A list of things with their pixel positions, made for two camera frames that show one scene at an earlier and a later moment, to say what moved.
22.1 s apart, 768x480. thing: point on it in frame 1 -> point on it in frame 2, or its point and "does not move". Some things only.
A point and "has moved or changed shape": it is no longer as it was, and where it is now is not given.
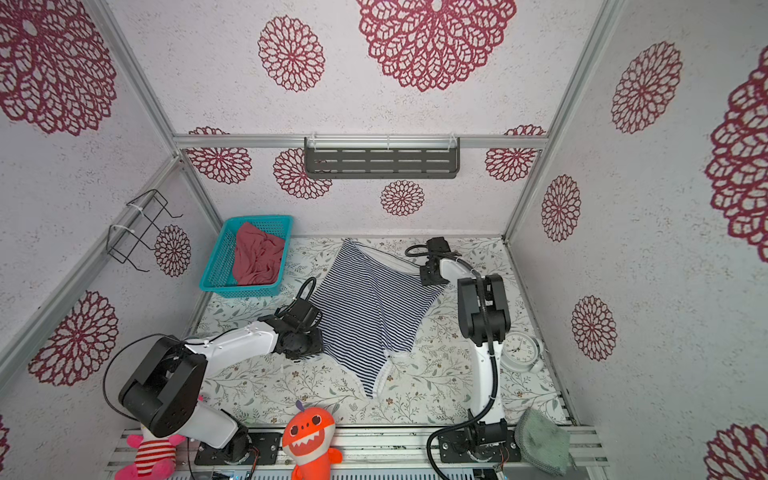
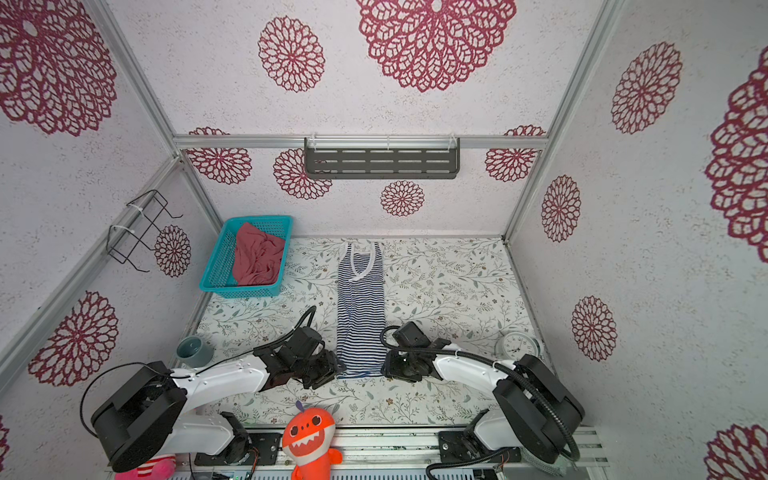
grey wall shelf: x=379 y=157 does not move
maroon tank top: x=258 y=256 does not move
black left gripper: x=317 y=345 -> x=331 y=367
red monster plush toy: x=307 y=440 does not move
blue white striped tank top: x=373 y=308 has moved or changed shape
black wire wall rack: x=144 y=213 does not move
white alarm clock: x=522 y=352 does not move
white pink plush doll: x=155 y=457 does not move
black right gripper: x=425 y=275 -> x=390 y=367
